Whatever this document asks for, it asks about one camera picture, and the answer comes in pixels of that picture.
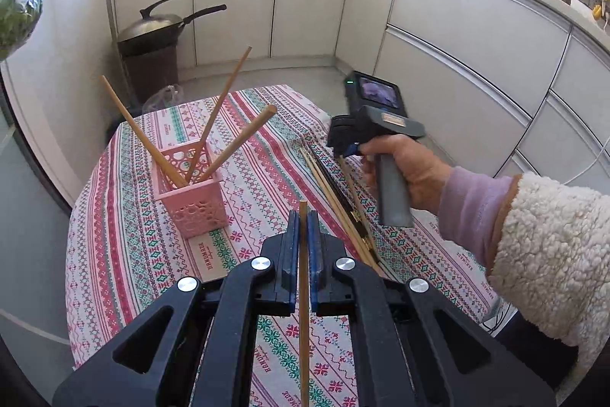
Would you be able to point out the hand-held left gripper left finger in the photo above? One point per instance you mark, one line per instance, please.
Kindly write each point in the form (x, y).
(290, 264)

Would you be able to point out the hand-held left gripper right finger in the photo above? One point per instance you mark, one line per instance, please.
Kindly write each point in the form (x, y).
(314, 254)

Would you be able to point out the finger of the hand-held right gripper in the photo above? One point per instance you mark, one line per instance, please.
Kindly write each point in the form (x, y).
(345, 122)
(347, 144)

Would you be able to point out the wooden chopstick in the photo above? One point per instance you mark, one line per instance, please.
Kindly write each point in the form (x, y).
(243, 140)
(303, 340)
(138, 130)
(351, 190)
(224, 102)

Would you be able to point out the pile of chopsticks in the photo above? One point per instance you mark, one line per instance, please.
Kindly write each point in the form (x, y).
(333, 202)

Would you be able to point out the pink plastic basket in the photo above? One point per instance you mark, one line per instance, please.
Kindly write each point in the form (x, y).
(190, 209)

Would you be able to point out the person's right forearm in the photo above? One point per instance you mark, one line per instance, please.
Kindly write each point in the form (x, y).
(548, 245)

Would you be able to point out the person's right hand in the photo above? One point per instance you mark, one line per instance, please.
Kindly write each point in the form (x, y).
(422, 173)

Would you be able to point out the white kitchen cabinets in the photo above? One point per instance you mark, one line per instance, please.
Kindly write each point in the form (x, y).
(452, 30)

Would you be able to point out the patterned tablecloth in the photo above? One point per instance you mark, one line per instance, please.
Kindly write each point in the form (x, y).
(143, 245)

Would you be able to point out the clear plastic bag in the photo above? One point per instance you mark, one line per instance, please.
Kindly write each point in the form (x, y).
(162, 99)

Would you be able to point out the brown trash bin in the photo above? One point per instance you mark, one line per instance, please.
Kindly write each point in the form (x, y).
(150, 73)

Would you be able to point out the wok with lid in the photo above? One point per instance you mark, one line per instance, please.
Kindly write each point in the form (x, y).
(152, 28)

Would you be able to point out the person's dark clothing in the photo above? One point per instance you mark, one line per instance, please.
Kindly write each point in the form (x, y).
(538, 354)

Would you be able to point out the plastic bag of greens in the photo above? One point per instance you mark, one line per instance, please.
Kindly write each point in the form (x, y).
(19, 16)

